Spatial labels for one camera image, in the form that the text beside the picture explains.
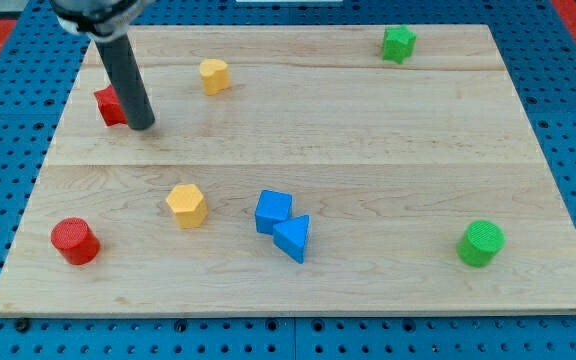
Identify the light wooden board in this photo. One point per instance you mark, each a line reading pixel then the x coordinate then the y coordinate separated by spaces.
pixel 391 161

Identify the green cylinder block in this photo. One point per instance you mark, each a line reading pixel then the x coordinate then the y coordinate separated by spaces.
pixel 480 243

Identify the red star block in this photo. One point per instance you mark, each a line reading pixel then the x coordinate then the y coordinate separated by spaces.
pixel 109 106

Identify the red cylinder block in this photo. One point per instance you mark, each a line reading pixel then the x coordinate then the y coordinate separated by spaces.
pixel 75 241

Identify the blue triangle block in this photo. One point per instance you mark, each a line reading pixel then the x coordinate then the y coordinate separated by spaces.
pixel 291 236

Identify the yellow hexagon block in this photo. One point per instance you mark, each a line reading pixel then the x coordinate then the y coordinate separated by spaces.
pixel 188 205

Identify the blue cube block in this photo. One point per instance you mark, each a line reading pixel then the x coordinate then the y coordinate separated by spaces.
pixel 272 207

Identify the green star block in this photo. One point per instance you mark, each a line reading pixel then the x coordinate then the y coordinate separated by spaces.
pixel 398 43

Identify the yellow heart block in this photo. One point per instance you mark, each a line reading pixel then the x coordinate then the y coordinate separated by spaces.
pixel 215 76

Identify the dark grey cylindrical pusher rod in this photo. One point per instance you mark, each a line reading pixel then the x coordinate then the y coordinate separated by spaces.
pixel 123 72

